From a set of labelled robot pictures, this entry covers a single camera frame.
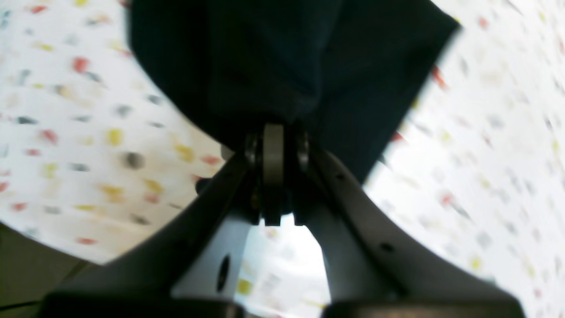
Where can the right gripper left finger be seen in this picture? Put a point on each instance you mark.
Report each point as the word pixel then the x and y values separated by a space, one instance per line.
pixel 188 269

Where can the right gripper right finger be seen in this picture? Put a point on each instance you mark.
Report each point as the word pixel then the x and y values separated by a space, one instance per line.
pixel 375 269

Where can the black t-shirt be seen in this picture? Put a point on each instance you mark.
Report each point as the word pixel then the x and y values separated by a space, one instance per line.
pixel 348 70

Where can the terrazzo pattern tablecloth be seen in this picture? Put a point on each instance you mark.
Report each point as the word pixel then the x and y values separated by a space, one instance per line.
pixel 94 158

